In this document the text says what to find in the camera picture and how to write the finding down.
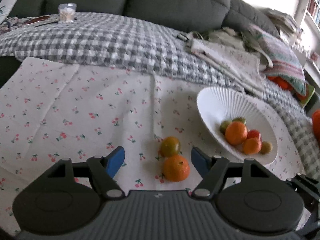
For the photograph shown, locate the green fruit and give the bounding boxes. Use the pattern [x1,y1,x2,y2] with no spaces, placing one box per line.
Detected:
[232,116,247,125]
[219,120,232,134]

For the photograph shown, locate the large orange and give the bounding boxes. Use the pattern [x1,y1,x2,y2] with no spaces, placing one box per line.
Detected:
[225,122,248,146]

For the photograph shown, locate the medium orange mandarin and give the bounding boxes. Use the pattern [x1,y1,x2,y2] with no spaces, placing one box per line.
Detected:
[242,138,261,155]

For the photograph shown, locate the brown kiwi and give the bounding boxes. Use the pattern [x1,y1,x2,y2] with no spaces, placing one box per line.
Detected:
[260,141,273,154]

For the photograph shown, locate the green fruit front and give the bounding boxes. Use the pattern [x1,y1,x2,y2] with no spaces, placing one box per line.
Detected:
[232,116,247,125]

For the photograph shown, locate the red tomato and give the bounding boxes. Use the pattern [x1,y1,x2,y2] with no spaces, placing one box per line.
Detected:
[247,129,262,142]

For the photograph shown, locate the small far orange mandarin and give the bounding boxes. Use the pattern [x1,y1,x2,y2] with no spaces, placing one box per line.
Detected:
[162,155,190,182]

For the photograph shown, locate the green-orange tomato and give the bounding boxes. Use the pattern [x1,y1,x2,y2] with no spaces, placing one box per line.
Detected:
[159,137,181,158]

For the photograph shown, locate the white ribbed bowl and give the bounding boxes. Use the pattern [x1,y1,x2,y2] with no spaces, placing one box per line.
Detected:
[197,87,278,165]

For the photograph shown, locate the cherry print white cloth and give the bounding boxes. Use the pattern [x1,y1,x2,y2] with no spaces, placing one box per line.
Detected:
[0,56,306,237]

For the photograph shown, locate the orange plush ball front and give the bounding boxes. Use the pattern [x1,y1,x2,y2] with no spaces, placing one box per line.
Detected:
[312,109,320,141]

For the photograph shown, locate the folded floral cloth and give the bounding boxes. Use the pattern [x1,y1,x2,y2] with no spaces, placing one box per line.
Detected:
[189,38,265,99]

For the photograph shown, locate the orange plush under pillow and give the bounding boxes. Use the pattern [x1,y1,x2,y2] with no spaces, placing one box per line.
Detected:
[267,76,310,101]

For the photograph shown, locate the grey checkered blanket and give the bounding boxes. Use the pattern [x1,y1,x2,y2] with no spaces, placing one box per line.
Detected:
[1,12,319,179]

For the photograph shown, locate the striped colourful pillow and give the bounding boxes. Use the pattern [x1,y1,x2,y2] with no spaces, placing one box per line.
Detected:
[248,24,306,96]

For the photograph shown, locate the beige crumpled cloth bag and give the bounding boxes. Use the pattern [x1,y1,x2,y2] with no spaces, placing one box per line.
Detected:
[187,27,273,71]

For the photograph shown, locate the dark grey sofa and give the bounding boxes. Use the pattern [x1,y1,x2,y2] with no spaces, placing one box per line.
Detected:
[4,0,279,37]

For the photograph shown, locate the small glass jar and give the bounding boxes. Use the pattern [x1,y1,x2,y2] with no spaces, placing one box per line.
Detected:
[58,3,77,23]

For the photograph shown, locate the stack of papers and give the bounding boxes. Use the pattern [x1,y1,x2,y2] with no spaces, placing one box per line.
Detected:
[261,8,303,48]

